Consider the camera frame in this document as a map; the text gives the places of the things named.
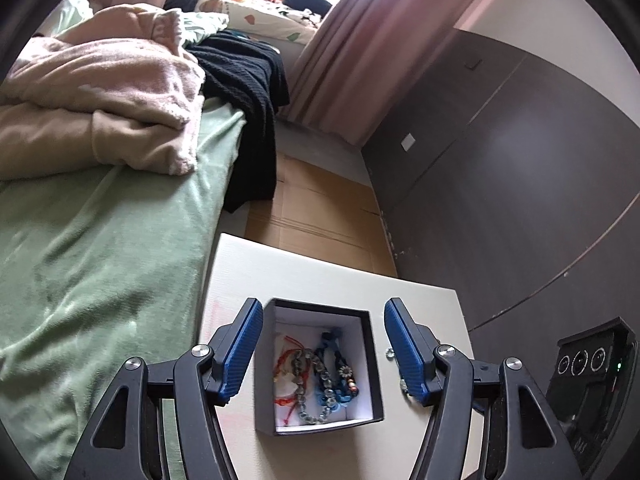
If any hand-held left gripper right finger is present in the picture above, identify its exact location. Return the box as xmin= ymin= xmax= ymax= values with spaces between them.
xmin=383 ymin=297 xmax=584 ymax=480

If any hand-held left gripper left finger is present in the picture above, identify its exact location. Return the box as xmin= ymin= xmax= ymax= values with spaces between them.
xmin=62 ymin=297 xmax=265 ymax=480

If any silver ring chain bracelet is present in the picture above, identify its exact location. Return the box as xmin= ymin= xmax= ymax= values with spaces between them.
xmin=384 ymin=347 xmax=420 ymax=402

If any black jewelry box white inside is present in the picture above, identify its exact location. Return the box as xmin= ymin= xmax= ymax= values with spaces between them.
xmin=254 ymin=298 xmax=385 ymax=439

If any flattened cardboard sheet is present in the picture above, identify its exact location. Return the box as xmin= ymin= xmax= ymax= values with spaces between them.
xmin=244 ymin=152 xmax=399 ymax=279

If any green bed sheet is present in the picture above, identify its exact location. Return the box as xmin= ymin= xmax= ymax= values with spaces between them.
xmin=0 ymin=94 xmax=249 ymax=480

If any black knitted garment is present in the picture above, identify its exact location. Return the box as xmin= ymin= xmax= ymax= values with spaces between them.
xmin=184 ymin=29 xmax=290 ymax=214

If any pink curtain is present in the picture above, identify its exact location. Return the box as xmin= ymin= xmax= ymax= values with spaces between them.
xmin=277 ymin=0 xmax=502 ymax=147

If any pink fleece blanket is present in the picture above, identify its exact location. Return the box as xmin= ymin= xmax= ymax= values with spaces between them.
xmin=0 ymin=3 xmax=207 ymax=177

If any white leaf print bedding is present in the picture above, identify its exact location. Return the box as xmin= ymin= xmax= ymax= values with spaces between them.
xmin=165 ymin=0 xmax=322 ymax=47

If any black cushion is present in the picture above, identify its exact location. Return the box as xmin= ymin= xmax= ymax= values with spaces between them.
xmin=284 ymin=0 xmax=334 ymax=17

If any pale green pillow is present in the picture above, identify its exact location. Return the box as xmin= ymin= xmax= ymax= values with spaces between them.
xmin=35 ymin=0 xmax=97 ymax=40

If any red string bracelet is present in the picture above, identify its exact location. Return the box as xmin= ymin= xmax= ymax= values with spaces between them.
xmin=272 ymin=336 xmax=308 ymax=409

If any black braided flower bead bracelet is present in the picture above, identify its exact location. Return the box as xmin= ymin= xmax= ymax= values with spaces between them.
xmin=324 ymin=329 xmax=361 ymax=402

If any grey beaded bracelet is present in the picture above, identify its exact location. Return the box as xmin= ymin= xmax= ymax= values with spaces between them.
xmin=292 ymin=350 xmax=336 ymax=424

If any blue braided bracelet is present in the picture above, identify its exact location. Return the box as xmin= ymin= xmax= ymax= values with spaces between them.
xmin=313 ymin=332 xmax=352 ymax=409

